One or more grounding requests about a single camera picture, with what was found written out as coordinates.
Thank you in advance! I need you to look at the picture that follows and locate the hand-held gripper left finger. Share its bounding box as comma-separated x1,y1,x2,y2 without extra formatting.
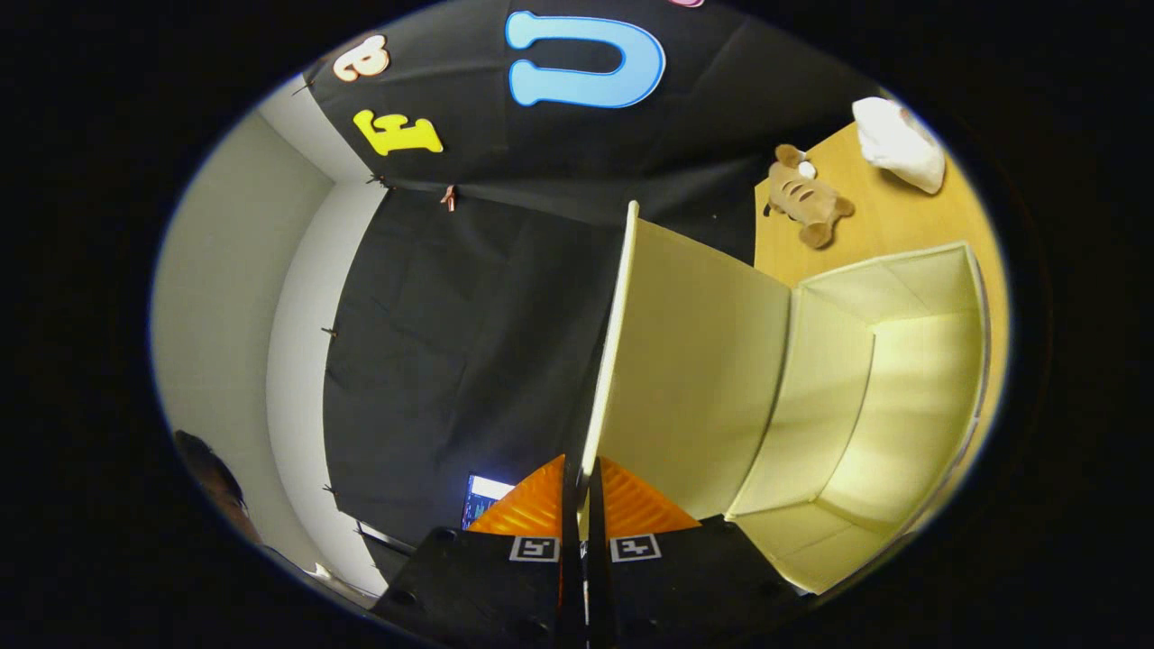
370,453,583,649

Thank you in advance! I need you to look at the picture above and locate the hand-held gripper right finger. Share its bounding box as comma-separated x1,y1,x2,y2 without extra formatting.
586,455,812,649

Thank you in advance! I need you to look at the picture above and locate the grey cream fabric storage box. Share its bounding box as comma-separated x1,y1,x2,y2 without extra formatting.
582,200,993,596

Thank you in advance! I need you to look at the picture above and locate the computer monitor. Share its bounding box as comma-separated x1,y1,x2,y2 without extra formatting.
461,474,516,532

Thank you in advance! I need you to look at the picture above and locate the black backdrop cloth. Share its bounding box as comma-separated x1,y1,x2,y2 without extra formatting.
302,0,889,578

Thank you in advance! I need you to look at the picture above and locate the person's head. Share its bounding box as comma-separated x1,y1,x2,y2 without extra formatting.
173,430,268,547

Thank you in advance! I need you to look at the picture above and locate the brown striped plush toy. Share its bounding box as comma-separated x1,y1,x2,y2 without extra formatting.
764,143,856,251

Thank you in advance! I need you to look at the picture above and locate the row of dark cloth clips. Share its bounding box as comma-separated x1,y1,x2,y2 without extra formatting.
290,79,390,497

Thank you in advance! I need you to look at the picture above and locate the white plush toy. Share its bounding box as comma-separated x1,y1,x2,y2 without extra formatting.
851,96,948,196

